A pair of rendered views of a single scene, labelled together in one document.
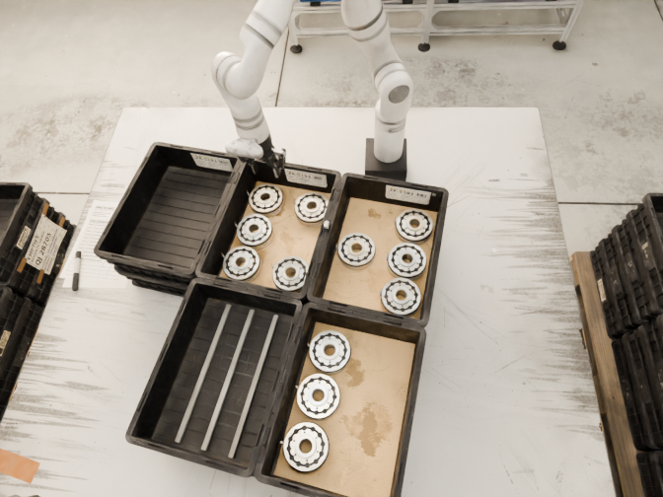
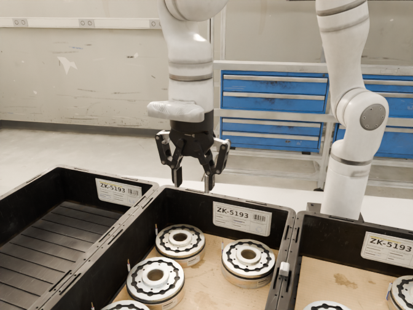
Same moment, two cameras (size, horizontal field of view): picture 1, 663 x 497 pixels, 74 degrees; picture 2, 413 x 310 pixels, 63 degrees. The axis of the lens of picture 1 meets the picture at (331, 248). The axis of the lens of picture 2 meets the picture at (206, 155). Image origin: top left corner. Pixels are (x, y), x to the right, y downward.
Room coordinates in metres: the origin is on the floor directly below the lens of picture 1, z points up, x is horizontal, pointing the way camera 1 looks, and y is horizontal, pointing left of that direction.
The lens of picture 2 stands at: (0.21, 0.13, 1.31)
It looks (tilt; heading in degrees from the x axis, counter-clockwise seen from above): 25 degrees down; 358
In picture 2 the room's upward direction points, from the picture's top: straight up
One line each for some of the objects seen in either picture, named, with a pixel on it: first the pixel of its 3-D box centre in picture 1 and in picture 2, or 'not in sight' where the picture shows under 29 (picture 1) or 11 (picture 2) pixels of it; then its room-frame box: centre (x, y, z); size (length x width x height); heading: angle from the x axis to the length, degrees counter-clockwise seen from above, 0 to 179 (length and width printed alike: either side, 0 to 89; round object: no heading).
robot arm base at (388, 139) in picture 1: (389, 133); (344, 187); (0.92, -0.23, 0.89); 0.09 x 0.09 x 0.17; 78
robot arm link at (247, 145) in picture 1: (248, 129); (186, 91); (0.74, 0.15, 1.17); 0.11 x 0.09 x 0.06; 157
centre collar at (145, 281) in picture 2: (254, 228); (155, 275); (0.66, 0.21, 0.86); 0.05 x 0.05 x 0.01
